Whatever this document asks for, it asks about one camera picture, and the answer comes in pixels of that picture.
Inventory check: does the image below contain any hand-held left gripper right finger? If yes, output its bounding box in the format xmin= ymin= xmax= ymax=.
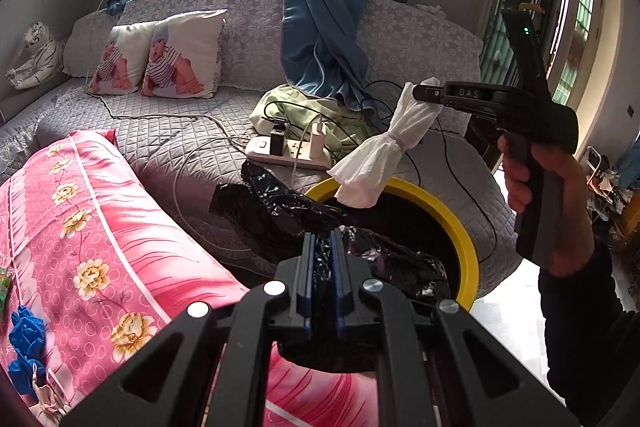
xmin=329 ymin=229 xmax=581 ymax=427

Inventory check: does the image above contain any white tissue paper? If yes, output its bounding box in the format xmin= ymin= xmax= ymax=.
xmin=327 ymin=77 xmax=444 ymax=209

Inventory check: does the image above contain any black plastic bag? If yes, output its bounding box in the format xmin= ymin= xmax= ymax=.
xmin=209 ymin=159 xmax=452 ymax=374

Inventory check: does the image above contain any blue glove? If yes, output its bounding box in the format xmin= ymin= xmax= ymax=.
xmin=7 ymin=304 xmax=49 ymax=396

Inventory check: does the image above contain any folding stool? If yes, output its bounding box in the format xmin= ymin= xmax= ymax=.
xmin=582 ymin=145 xmax=607 ymax=178

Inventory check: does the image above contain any white tiger plush toy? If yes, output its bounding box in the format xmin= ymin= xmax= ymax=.
xmin=5 ymin=22 xmax=67 ymax=90

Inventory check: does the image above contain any person's right hand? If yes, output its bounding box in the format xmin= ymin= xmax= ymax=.
xmin=497 ymin=134 xmax=597 ymax=278

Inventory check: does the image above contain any person's right forearm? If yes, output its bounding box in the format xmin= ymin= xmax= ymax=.
xmin=539 ymin=227 xmax=640 ymax=427

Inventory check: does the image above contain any grey quilted sofa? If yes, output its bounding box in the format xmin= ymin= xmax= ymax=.
xmin=0 ymin=0 xmax=524 ymax=304

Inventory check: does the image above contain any pale green cloth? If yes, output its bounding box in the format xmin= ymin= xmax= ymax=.
xmin=248 ymin=84 xmax=397 ymax=158

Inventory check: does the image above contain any yellow round bin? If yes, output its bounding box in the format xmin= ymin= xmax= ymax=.
xmin=304 ymin=177 xmax=480 ymax=313

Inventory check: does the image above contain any white power strip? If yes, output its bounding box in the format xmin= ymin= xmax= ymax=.
xmin=244 ymin=135 xmax=334 ymax=171

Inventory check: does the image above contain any baby print pillow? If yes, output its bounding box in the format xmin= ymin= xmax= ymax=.
xmin=140 ymin=9 xmax=229 ymax=100
xmin=87 ymin=21 xmax=159 ymax=97

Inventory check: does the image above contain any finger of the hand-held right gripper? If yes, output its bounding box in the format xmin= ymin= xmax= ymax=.
xmin=411 ymin=79 xmax=506 ymax=118

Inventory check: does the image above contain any black charger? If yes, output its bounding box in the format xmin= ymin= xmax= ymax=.
xmin=269 ymin=119 xmax=292 ymax=156

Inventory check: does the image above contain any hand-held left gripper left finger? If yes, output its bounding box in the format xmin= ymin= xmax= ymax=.
xmin=60 ymin=232 xmax=321 ymax=427

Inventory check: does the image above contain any white charger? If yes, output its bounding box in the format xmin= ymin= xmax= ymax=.
xmin=308 ymin=119 xmax=329 ymax=158

